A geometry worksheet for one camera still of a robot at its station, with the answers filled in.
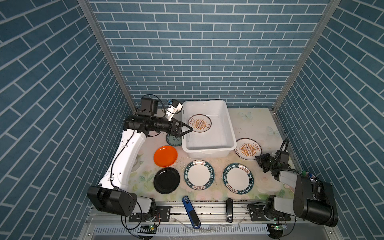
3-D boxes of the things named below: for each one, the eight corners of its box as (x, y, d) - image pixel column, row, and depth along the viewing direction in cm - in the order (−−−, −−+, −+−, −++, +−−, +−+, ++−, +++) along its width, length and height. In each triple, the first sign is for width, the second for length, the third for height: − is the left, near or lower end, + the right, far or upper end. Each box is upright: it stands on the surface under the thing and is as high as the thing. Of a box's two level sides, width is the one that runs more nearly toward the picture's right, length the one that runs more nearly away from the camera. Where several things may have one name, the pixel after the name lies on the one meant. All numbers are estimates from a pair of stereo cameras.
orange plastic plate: (152, 167, 92) (151, 165, 90) (156, 147, 101) (155, 145, 99) (175, 167, 92) (175, 165, 90) (178, 147, 101) (177, 145, 99)
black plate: (152, 194, 82) (151, 192, 80) (157, 168, 91) (156, 167, 89) (178, 194, 82) (178, 193, 80) (180, 169, 91) (180, 167, 89)
